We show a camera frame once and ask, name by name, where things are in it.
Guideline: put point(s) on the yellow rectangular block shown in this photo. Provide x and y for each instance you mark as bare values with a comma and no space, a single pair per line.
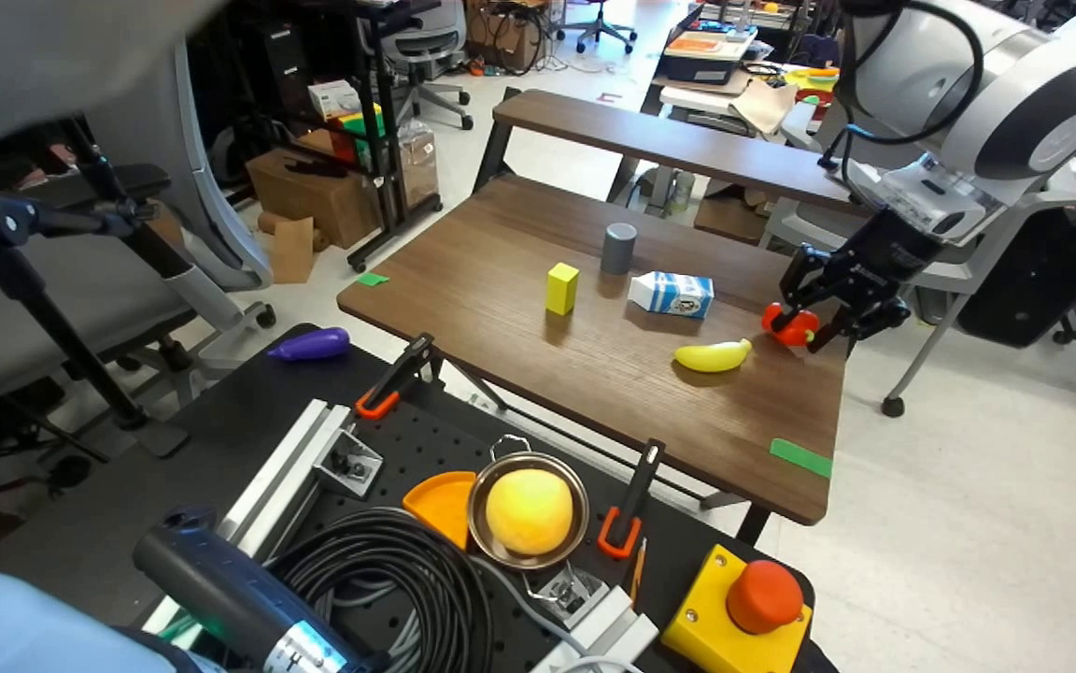
561,280

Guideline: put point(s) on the black perforated board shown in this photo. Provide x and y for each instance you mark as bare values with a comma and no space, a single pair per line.
411,527

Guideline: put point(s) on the purple eggplant toy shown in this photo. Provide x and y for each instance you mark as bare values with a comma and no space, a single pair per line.
318,346

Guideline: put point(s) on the blue grey camera body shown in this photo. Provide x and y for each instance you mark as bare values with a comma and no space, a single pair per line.
237,599

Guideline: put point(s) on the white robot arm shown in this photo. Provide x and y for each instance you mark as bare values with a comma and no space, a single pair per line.
954,112

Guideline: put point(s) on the aluminium extrusion rail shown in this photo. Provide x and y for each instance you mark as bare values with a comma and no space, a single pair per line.
315,446

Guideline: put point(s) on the cardboard box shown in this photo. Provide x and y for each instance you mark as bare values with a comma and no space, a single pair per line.
293,185

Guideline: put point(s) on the yellow emergency stop box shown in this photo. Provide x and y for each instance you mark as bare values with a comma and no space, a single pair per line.
741,617

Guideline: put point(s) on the orange wedge plate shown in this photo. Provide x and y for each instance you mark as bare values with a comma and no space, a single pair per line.
442,502

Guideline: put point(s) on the wooden bench shelf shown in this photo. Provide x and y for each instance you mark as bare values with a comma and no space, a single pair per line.
673,142

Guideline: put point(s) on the white milk carton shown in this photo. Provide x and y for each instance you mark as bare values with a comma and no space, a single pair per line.
671,294

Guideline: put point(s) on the orange black clamp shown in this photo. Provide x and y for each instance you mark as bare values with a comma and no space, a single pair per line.
389,385
622,526

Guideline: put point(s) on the orange bell pepper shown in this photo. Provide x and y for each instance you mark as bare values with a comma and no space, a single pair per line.
790,327

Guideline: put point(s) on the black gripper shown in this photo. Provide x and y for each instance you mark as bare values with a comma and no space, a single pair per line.
861,274

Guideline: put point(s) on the yellow banana toy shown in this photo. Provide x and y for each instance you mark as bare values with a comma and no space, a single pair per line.
709,355

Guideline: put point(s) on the yellow ball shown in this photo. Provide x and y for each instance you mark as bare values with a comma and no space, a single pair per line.
531,509

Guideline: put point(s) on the green tape marker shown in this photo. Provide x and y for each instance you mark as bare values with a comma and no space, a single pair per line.
800,457
371,278

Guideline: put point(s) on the grey cylinder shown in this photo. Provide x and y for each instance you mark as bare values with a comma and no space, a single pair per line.
617,249

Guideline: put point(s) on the black tripod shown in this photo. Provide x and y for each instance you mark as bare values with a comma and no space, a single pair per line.
90,278

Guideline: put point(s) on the small metal pot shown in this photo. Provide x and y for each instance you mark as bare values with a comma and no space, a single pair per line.
510,454

